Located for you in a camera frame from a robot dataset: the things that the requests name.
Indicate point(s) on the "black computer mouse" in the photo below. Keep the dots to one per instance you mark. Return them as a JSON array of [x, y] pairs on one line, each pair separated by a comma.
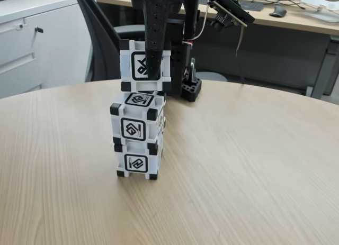
[[278, 11]]

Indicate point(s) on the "black cabinet key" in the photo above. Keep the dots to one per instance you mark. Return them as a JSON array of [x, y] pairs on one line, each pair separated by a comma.
[[39, 29]]

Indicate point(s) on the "white filing cabinet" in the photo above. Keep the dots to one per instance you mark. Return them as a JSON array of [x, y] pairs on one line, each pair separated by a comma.
[[61, 57]]

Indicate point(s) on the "silver laptop stand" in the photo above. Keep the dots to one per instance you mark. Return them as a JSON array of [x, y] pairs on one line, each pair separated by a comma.
[[323, 7]]

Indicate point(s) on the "white cube house symbol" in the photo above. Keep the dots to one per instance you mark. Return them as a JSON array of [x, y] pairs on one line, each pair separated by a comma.
[[132, 128]]

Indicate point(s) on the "white cube zigzag symbol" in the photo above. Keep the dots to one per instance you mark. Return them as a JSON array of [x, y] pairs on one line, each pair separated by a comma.
[[135, 163]]

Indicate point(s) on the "gripper camera board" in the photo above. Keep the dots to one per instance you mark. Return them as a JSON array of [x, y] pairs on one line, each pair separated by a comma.
[[233, 9]]

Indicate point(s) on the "grey chair seat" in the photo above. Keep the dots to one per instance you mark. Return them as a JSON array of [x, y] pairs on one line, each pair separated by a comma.
[[214, 77]]

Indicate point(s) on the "wooden office desk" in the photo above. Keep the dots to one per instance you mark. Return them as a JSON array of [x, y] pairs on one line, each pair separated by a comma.
[[291, 22]]

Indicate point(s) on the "black keyboard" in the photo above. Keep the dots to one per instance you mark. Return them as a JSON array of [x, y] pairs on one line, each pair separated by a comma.
[[254, 6]]

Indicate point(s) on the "white cube crossed symbol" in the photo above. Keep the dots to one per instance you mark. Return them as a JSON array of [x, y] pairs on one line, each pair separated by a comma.
[[126, 70]]

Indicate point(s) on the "black office chair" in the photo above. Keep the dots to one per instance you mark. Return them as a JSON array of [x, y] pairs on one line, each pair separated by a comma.
[[103, 49]]

